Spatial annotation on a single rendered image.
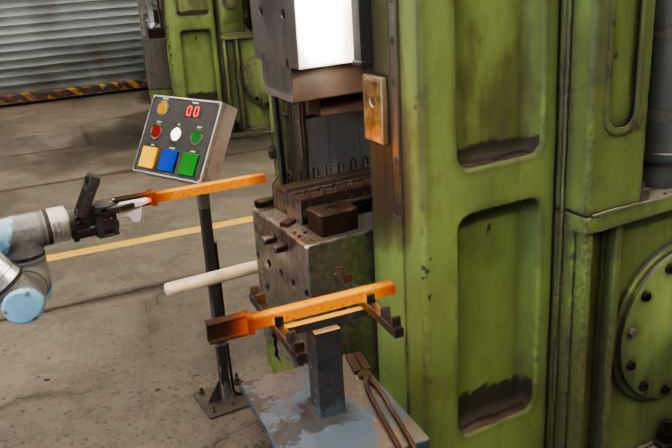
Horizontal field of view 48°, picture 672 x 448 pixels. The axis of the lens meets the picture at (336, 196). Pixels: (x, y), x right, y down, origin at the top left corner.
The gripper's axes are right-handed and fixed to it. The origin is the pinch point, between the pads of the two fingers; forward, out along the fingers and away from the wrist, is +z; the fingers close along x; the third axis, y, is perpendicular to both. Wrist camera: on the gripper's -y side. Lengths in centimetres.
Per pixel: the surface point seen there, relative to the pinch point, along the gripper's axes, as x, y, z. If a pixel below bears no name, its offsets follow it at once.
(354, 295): 62, 11, 27
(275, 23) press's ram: 0, -40, 42
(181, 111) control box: -57, -8, 30
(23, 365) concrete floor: -132, 107, -34
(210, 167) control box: -39, 8, 31
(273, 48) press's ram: -3, -33, 42
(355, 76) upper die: 8, -24, 62
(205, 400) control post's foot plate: -60, 107, 24
